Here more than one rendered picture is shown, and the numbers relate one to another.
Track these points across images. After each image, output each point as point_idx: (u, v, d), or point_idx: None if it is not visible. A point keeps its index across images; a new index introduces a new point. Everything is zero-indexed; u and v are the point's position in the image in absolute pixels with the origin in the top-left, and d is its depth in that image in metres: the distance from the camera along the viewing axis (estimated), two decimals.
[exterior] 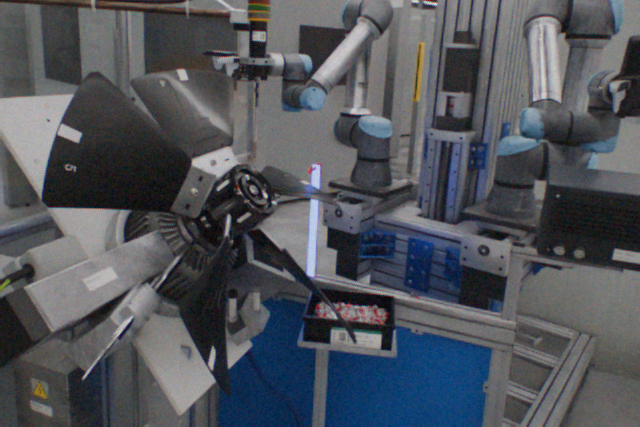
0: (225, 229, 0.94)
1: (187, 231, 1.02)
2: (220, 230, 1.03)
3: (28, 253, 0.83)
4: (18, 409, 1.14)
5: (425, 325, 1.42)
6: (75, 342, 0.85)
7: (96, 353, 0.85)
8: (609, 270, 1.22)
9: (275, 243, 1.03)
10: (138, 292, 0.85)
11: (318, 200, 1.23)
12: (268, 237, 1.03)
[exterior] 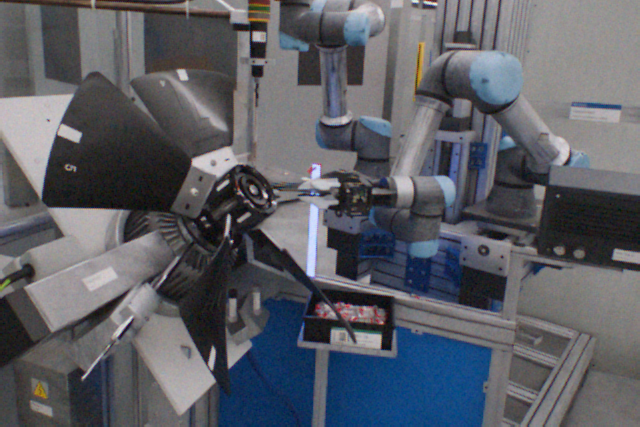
0: (225, 229, 0.94)
1: (187, 231, 1.02)
2: (220, 230, 1.03)
3: (28, 253, 0.83)
4: (18, 409, 1.14)
5: (425, 325, 1.42)
6: (75, 342, 0.85)
7: (96, 353, 0.85)
8: (609, 270, 1.22)
9: (275, 243, 1.03)
10: (138, 292, 0.85)
11: (319, 194, 1.23)
12: (268, 237, 1.03)
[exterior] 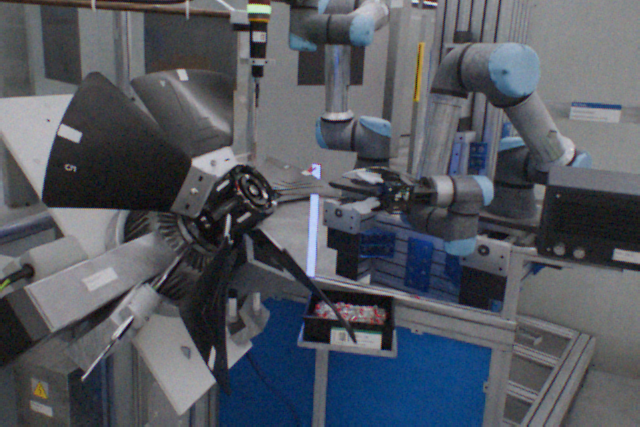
0: (225, 229, 0.94)
1: (187, 231, 1.02)
2: (220, 230, 1.03)
3: (28, 253, 0.83)
4: (18, 409, 1.14)
5: (425, 325, 1.42)
6: (75, 342, 0.85)
7: (96, 353, 0.85)
8: (609, 270, 1.22)
9: (275, 243, 1.03)
10: (138, 292, 0.85)
11: (319, 195, 1.23)
12: (268, 237, 1.03)
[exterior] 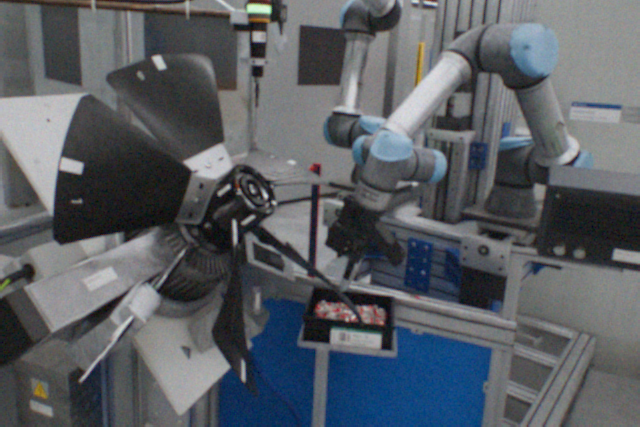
0: (197, 175, 0.96)
1: None
2: (205, 211, 1.02)
3: (28, 253, 0.83)
4: (18, 409, 1.14)
5: (425, 325, 1.42)
6: (75, 342, 0.85)
7: (96, 353, 0.85)
8: (609, 270, 1.22)
9: (234, 236, 0.95)
10: (138, 292, 0.85)
11: (331, 287, 1.06)
12: (233, 228, 0.96)
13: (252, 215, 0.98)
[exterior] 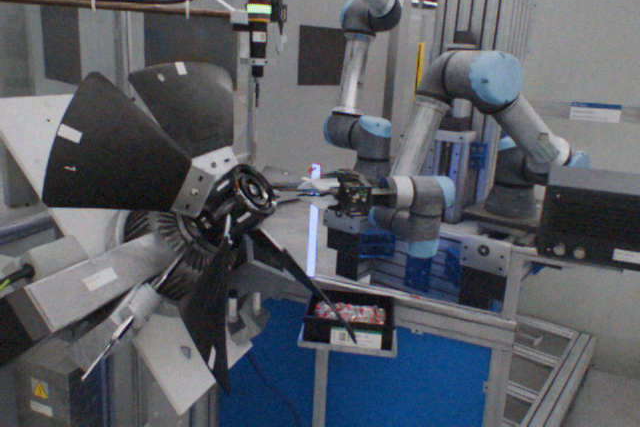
0: None
1: None
2: (204, 207, 1.03)
3: (28, 253, 0.83)
4: (18, 409, 1.14)
5: (425, 325, 1.42)
6: (75, 342, 0.85)
7: (96, 353, 0.85)
8: (609, 270, 1.22)
9: (226, 229, 0.94)
10: (138, 292, 0.85)
11: (324, 298, 1.02)
12: (226, 221, 0.96)
13: (248, 212, 0.98)
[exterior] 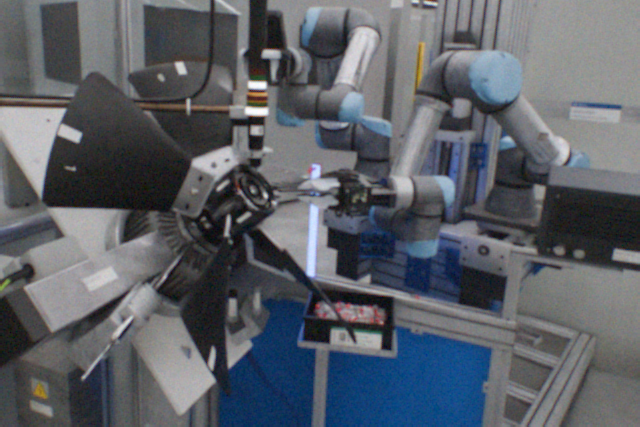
0: None
1: None
2: (204, 207, 1.03)
3: (28, 253, 0.83)
4: (18, 409, 1.14)
5: (425, 325, 1.42)
6: (75, 342, 0.85)
7: (96, 353, 0.85)
8: (609, 270, 1.22)
9: (226, 229, 0.94)
10: (138, 292, 0.85)
11: (324, 298, 1.02)
12: (226, 221, 0.96)
13: (248, 212, 0.98)
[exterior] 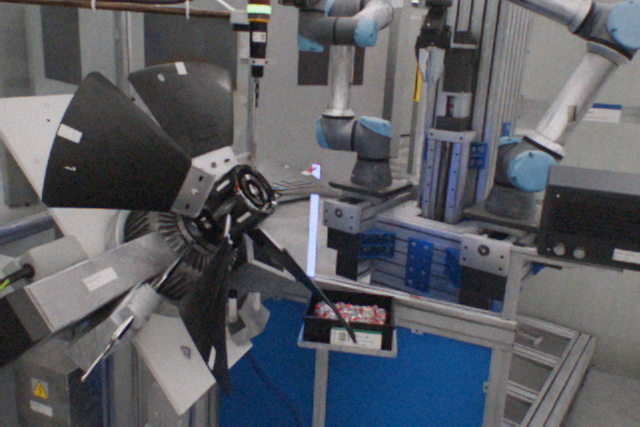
0: None
1: None
2: (204, 207, 1.03)
3: (28, 253, 0.83)
4: (18, 409, 1.14)
5: (425, 325, 1.42)
6: (75, 342, 0.85)
7: (96, 353, 0.85)
8: (609, 270, 1.22)
9: (226, 229, 0.94)
10: (138, 292, 0.85)
11: (324, 298, 1.02)
12: (226, 221, 0.96)
13: (248, 212, 0.98)
